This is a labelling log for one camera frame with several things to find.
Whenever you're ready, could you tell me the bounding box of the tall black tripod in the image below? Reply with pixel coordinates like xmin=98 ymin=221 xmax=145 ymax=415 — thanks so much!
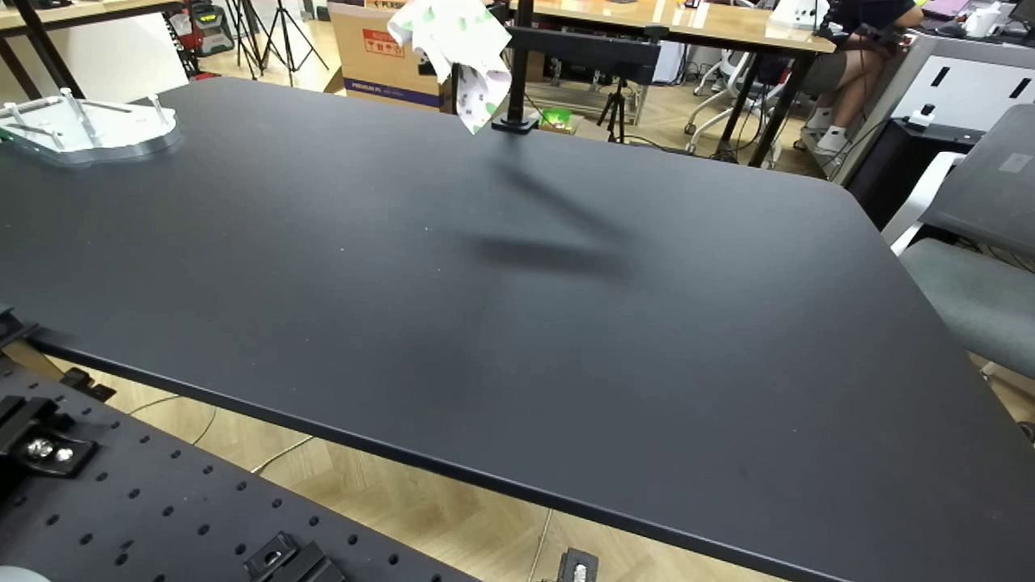
xmin=221 ymin=0 xmax=333 ymax=85

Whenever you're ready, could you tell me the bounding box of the black rod stand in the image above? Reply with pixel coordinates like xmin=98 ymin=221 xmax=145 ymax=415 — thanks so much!
xmin=489 ymin=0 xmax=542 ymax=138

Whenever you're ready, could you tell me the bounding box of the wooden desk with black leg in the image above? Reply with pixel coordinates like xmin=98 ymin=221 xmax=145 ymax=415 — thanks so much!
xmin=0 ymin=0 xmax=187 ymax=104

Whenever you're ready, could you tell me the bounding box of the cardboard box with red print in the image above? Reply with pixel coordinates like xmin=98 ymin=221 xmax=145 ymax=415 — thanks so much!
xmin=328 ymin=0 xmax=464 ymax=110

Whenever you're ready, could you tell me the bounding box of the grey office chair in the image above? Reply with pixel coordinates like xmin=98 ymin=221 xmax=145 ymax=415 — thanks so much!
xmin=882 ymin=99 xmax=1035 ymax=381

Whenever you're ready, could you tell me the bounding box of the white printed cloth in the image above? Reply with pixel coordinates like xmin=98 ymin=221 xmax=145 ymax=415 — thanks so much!
xmin=384 ymin=0 xmax=519 ymax=135

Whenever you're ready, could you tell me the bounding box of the black slotted bracket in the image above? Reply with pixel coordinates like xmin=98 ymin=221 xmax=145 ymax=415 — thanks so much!
xmin=238 ymin=527 xmax=357 ymax=582

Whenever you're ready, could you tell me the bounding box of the small black tripod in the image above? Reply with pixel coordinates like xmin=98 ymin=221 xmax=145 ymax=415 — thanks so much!
xmin=596 ymin=74 xmax=642 ymax=148

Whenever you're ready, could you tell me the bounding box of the white cabinet with slot handles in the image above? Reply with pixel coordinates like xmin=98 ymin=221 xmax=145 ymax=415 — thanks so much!
xmin=835 ymin=28 xmax=1035 ymax=229

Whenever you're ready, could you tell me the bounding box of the black perforated breadboard table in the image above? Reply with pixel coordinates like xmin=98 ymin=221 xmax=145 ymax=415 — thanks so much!
xmin=0 ymin=352 xmax=480 ymax=582

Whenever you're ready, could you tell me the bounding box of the black desk panel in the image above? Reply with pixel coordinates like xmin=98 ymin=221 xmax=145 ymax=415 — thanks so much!
xmin=535 ymin=25 xmax=663 ymax=89

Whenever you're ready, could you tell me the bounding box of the green item on floor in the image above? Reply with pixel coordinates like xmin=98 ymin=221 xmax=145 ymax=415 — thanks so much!
xmin=535 ymin=104 xmax=582 ymax=135

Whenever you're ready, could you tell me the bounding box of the white board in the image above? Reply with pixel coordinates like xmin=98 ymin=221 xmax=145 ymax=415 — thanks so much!
xmin=47 ymin=10 xmax=193 ymax=108

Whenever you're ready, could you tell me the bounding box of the long wooden desk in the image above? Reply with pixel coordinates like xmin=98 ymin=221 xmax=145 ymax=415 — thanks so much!
xmin=532 ymin=0 xmax=842 ymax=171

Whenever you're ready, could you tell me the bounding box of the person in black shirt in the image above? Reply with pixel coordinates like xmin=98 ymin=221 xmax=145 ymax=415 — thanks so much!
xmin=797 ymin=0 xmax=931 ymax=162

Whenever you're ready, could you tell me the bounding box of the black bracket with bolts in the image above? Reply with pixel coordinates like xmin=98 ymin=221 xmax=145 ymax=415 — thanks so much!
xmin=0 ymin=395 xmax=105 ymax=480

